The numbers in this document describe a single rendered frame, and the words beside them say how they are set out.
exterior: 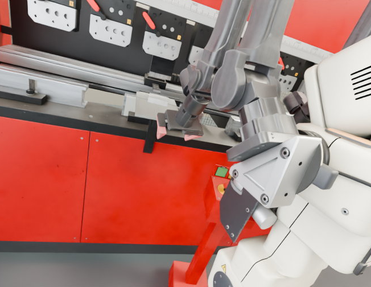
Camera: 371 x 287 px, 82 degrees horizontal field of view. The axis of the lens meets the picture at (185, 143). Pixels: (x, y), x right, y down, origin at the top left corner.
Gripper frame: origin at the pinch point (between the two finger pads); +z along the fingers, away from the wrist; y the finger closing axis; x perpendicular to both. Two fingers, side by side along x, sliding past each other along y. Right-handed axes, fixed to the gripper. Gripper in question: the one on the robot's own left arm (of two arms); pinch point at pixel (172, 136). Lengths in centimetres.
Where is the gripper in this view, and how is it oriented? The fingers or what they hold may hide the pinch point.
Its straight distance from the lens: 69.1
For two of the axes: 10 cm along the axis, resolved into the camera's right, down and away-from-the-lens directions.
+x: 1.9, 8.5, -4.8
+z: -4.1, 5.2, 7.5
